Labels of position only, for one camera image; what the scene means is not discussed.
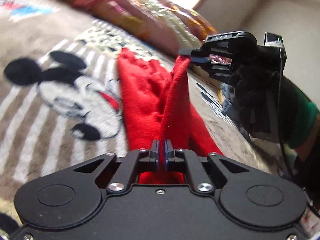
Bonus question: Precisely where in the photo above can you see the red knit sweater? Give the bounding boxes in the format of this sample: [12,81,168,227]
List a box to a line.
[117,47,225,185]

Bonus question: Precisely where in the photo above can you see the black gloved right hand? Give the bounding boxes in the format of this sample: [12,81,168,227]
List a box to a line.
[229,65,292,142]

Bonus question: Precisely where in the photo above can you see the floral quilted comforter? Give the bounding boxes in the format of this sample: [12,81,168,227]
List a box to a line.
[58,0,217,56]

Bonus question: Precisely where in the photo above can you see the Mickey Mouse fleece blanket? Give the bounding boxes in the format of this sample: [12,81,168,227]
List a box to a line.
[0,0,278,233]

